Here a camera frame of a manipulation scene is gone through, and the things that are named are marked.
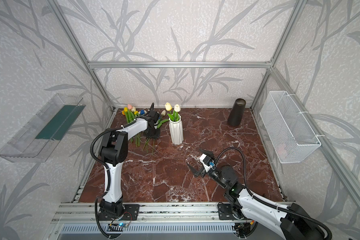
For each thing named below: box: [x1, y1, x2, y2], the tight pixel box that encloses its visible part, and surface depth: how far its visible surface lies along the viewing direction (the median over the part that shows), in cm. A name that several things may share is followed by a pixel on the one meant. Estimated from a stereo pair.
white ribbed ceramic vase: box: [168, 114, 184, 145], surface depth 89 cm
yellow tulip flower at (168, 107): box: [165, 102, 173, 114], surface depth 80 cm
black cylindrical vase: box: [227, 98, 247, 127], surface depth 104 cm
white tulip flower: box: [171, 104, 181, 122], surface depth 86 cm
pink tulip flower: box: [127, 104, 135, 121], surface depth 114 cm
